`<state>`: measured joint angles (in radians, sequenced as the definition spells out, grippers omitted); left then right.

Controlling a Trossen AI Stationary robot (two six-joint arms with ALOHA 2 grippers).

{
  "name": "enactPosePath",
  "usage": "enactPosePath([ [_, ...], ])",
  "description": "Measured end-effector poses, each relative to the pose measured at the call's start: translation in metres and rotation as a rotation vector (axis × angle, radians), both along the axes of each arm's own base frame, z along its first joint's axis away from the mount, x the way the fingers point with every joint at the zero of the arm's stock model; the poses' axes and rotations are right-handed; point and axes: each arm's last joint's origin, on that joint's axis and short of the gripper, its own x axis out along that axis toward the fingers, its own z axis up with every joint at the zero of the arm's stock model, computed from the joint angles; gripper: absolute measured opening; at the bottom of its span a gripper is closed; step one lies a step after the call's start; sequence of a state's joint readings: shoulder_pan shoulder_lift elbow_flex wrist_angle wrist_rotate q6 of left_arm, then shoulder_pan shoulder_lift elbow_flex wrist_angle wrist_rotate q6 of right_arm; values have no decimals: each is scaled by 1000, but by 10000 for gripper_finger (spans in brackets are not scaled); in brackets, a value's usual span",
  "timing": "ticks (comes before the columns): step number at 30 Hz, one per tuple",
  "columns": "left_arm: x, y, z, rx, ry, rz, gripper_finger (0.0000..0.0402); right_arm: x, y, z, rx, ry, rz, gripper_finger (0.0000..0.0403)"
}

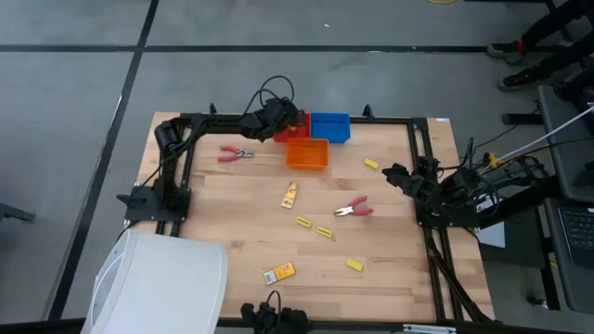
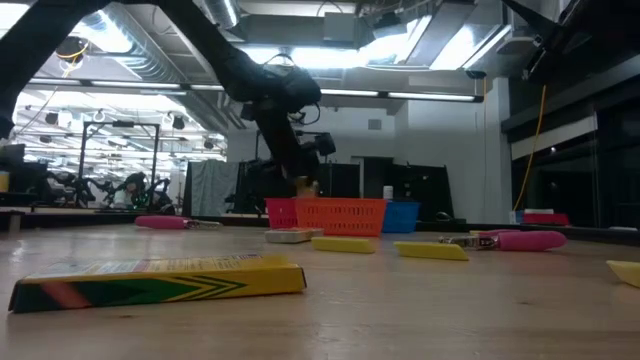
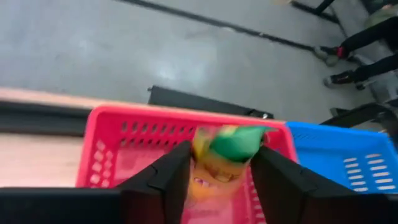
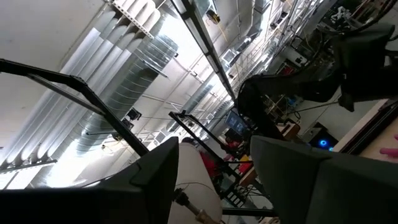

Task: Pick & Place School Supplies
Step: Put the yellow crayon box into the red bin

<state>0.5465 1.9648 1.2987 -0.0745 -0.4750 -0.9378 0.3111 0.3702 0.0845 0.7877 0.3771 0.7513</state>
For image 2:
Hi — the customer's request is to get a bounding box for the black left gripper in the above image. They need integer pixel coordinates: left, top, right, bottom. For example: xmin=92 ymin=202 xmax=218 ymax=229
xmin=252 ymin=102 xmax=322 ymax=185

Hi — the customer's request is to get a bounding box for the yellow eraser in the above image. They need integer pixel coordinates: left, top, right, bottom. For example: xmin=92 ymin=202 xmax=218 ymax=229
xmin=393 ymin=241 xmax=470 ymax=262
xmin=310 ymin=236 xmax=376 ymax=255
xmin=606 ymin=259 xmax=640 ymax=289

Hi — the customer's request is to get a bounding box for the yellow green crayon box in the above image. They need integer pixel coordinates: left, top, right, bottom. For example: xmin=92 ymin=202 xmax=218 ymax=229
xmin=7 ymin=253 xmax=308 ymax=315

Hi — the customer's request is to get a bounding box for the red plastic basket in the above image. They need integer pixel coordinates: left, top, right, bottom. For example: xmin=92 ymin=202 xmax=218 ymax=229
xmin=264 ymin=197 xmax=300 ymax=230

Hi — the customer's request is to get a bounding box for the orange plastic basket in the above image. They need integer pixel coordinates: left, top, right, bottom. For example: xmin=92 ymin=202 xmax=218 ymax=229
xmin=293 ymin=197 xmax=389 ymax=238

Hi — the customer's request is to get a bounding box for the grey hanging cloth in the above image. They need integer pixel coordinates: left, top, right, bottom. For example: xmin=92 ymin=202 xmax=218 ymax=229
xmin=182 ymin=159 xmax=241 ymax=217

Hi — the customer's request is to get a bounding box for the blue plastic basket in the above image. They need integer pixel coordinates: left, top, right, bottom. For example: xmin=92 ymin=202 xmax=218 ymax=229
xmin=382 ymin=200 xmax=421 ymax=235

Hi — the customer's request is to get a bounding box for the black cabinet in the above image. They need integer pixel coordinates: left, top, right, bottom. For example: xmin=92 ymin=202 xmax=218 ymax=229
xmin=319 ymin=157 xmax=455 ymax=222

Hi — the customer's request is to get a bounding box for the long ceiling light bar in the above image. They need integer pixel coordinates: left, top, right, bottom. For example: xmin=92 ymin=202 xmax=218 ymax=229
xmin=27 ymin=77 xmax=226 ymax=94
xmin=319 ymin=88 xmax=485 ymax=104

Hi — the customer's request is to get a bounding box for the person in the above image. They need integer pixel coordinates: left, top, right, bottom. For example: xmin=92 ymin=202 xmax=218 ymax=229
xmin=110 ymin=172 xmax=151 ymax=210

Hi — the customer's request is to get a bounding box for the red flat box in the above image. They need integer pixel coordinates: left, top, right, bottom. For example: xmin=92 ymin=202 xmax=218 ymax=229
xmin=522 ymin=212 xmax=571 ymax=227

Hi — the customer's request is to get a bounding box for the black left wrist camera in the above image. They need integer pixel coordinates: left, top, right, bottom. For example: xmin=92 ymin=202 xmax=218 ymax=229
xmin=314 ymin=132 xmax=338 ymax=157

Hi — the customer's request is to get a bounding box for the black metal stand frame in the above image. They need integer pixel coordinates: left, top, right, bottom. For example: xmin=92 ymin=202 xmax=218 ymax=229
xmin=77 ymin=119 xmax=161 ymax=204

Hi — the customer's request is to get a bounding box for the yellow hanging cable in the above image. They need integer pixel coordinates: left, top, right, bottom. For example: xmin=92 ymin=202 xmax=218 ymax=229
xmin=512 ymin=84 xmax=548 ymax=212

